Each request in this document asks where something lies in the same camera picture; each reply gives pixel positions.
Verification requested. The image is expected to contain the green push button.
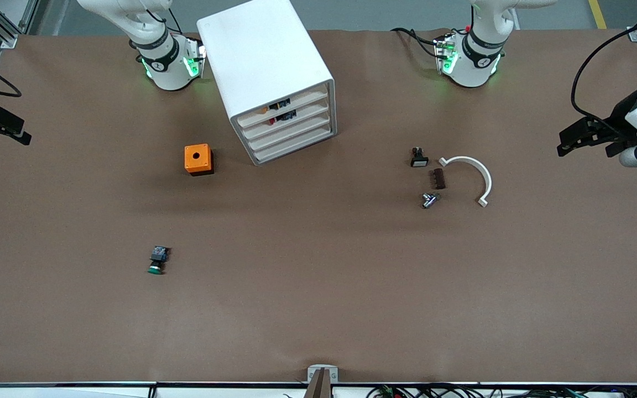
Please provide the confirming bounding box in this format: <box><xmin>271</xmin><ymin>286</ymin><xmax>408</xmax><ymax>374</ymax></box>
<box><xmin>147</xmin><ymin>246</ymin><xmax>170</xmax><ymax>275</ymax></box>

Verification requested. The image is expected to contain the white drawer cabinet shell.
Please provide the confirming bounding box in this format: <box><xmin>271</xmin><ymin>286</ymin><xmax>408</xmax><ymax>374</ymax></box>
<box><xmin>196</xmin><ymin>0</ymin><xmax>337</xmax><ymax>166</ymax></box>

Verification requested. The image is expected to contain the white curved plastic bracket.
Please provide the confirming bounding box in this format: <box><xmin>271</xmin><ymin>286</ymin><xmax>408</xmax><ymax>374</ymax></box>
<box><xmin>438</xmin><ymin>156</ymin><xmax>493</xmax><ymax>208</ymax></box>

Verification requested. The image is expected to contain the white cabinet drawer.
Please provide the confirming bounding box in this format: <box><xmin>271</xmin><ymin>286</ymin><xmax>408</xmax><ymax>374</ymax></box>
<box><xmin>252</xmin><ymin>122</ymin><xmax>333</xmax><ymax>163</ymax></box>
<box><xmin>247</xmin><ymin>112</ymin><xmax>332</xmax><ymax>151</ymax></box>

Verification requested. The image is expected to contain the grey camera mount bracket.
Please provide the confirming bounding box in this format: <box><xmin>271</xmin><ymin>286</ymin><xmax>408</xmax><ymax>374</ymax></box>
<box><xmin>307</xmin><ymin>364</ymin><xmax>339</xmax><ymax>385</ymax></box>

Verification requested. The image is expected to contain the black arm base cable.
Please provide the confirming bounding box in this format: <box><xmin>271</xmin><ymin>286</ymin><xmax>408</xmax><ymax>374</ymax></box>
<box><xmin>391</xmin><ymin>28</ymin><xmax>444</xmax><ymax>59</ymax></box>

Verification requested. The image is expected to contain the orange button enclosure box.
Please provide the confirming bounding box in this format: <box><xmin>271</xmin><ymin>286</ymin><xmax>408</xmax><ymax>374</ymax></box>
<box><xmin>184</xmin><ymin>144</ymin><xmax>215</xmax><ymax>177</ymax></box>

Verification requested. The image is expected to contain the brown paper table cover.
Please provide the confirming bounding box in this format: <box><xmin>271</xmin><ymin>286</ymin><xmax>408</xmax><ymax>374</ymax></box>
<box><xmin>0</xmin><ymin>28</ymin><xmax>637</xmax><ymax>385</ymax></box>

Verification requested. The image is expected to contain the white drawer holding orange component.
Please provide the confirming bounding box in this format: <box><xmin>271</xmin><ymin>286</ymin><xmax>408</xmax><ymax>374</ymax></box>
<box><xmin>237</xmin><ymin>88</ymin><xmax>330</xmax><ymax>129</ymax></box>

